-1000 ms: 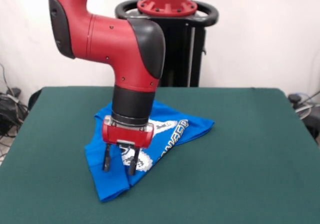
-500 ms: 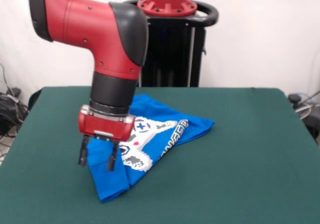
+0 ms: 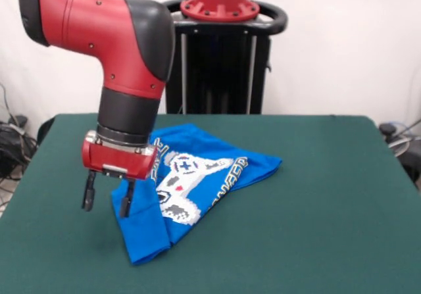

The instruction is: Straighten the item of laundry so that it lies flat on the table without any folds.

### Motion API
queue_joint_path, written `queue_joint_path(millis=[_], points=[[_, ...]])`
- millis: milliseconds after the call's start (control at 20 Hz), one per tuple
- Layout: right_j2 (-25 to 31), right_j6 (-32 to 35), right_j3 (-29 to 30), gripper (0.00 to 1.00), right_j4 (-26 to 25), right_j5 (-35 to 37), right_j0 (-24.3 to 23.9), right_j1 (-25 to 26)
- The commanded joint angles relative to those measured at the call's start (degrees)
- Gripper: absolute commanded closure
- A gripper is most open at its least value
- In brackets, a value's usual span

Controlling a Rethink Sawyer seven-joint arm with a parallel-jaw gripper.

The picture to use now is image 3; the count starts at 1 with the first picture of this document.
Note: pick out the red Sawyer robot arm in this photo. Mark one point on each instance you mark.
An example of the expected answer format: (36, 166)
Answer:
(98, 27)

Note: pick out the dark green table cloth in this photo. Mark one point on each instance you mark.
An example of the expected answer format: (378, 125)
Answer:
(296, 225)

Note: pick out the blue printed t-shirt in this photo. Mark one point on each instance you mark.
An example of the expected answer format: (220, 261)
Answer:
(148, 241)

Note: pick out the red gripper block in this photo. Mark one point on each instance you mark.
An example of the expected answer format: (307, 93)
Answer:
(118, 162)

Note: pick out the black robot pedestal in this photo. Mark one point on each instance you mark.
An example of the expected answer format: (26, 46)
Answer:
(223, 77)

